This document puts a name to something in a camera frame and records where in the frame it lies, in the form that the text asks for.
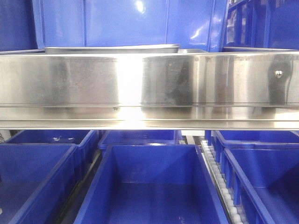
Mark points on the upper centre blue bin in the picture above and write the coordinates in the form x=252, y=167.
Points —
x=193, y=24

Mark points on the blue bin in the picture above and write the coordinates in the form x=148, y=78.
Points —
x=193, y=24
x=262, y=24
x=17, y=26
x=265, y=183
x=152, y=185
x=35, y=181

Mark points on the rear lower centre bin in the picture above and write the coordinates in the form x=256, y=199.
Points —
x=139, y=137

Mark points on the metal divider rail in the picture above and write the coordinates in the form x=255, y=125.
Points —
x=72, y=206

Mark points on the lower left blue bin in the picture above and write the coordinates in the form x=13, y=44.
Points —
x=35, y=181

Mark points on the lower centre blue bin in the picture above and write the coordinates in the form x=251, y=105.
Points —
x=152, y=185

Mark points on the silver metal tray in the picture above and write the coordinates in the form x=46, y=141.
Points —
x=138, y=49

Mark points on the rear lower right bin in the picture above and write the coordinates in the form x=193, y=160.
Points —
x=250, y=140

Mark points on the upper left blue bin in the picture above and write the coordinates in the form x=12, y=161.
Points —
x=17, y=26

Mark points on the upper right blue bin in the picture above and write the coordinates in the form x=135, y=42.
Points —
x=262, y=24

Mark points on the lower right blue bin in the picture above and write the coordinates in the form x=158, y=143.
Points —
x=265, y=183

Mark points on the stainless steel front rail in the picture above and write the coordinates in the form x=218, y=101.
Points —
x=230, y=90

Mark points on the roller conveyor track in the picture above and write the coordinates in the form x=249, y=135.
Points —
x=235, y=213

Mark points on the rear lower left bin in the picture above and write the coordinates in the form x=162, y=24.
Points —
x=85, y=140

